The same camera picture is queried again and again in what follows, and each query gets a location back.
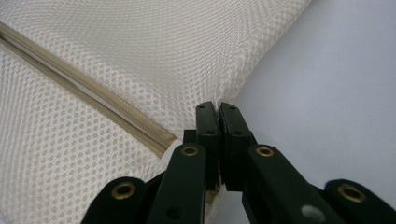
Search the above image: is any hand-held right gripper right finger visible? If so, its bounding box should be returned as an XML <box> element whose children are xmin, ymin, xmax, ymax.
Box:
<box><xmin>219</xmin><ymin>102</ymin><xmax>258</xmax><ymax>192</ymax></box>

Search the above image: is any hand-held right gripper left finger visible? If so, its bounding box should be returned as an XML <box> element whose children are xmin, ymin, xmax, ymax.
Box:
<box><xmin>182</xmin><ymin>101</ymin><xmax>221</xmax><ymax>191</ymax></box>

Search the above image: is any cream mesh laundry bag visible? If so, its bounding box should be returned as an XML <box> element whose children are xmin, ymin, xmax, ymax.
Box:
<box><xmin>0</xmin><ymin>0</ymin><xmax>313</xmax><ymax>224</ymax></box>

